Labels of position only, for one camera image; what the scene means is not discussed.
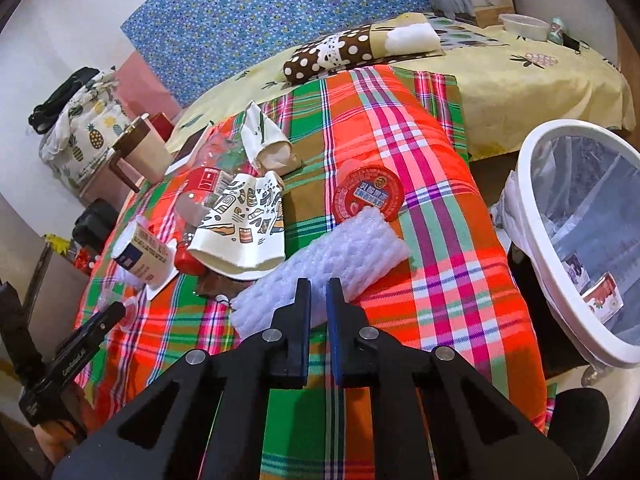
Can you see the brown wrapper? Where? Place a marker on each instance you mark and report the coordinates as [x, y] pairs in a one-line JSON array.
[[215, 285]]

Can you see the pineapple print bag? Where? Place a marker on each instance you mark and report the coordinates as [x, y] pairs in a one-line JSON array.
[[80, 135]]

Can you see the patterned crushed paper cup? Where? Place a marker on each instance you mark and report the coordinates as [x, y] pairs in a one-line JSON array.
[[240, 240]]

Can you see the clear plastic cup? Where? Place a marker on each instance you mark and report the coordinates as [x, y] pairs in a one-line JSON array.
[[131, 312]]

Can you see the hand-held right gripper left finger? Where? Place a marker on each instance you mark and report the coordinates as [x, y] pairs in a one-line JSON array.
[[302, 360]]

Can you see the white bubble wrap sheet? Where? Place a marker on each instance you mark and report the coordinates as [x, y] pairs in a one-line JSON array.
[[340, 255]]

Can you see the white folded towel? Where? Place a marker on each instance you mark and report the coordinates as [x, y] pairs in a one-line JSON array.
[[412, 37]]

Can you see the white trash bin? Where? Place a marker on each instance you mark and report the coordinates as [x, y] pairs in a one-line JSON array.
[[530, 200]]

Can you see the red jelly cup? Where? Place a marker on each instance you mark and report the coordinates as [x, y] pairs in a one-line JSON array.
[[367, 192]]

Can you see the white paper cup blue label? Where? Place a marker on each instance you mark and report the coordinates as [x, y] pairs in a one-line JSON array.
[[142, 255]]

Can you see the plaid blanket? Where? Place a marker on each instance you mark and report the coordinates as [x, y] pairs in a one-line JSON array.
[[440, 240]]

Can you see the flat brown book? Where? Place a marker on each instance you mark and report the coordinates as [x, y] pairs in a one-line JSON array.
[[187, 152]]

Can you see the black bag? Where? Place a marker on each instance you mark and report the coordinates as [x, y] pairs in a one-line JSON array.
[[65, 95]]

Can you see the plastic bottle red label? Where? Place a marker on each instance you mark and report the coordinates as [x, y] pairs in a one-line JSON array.
[[202, 180]]

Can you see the white card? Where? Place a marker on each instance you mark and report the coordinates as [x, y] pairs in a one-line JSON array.
[[165, 285]]

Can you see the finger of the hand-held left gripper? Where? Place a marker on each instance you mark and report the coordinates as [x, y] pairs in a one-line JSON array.
[[100, 324]]

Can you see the small green jar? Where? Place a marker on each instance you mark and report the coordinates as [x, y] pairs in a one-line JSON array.
[[556, 31]]

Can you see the clear plastic bowl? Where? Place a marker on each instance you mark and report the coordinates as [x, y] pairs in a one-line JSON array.
[[525, 27]]

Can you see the white paper cup green print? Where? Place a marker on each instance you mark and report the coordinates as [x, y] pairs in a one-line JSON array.
[[262, 135]]

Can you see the yellow printed bedsheet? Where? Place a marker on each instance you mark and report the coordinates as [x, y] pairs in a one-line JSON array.
[[525, 95]]

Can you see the red and white packet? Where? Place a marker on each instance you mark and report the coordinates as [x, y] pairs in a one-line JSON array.
[[602, 297]]

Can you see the small black object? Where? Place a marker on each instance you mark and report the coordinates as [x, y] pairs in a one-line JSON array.
[[575, 43]]

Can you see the red box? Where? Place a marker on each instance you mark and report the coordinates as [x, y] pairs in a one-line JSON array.
[[162, 121]]

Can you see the yellow object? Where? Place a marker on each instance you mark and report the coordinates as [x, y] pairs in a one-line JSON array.
[[56, 244]]

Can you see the brown polka dot pillow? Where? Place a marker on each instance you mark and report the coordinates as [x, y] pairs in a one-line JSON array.
[[320, 57]]

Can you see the blue floral cloth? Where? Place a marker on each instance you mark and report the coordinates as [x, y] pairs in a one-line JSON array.
[[250, 20]]

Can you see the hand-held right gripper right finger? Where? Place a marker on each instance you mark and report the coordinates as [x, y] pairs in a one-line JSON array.
[[333, 355]]

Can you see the clear bin liner bag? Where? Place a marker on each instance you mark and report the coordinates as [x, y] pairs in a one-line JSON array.
[[590, 170]]

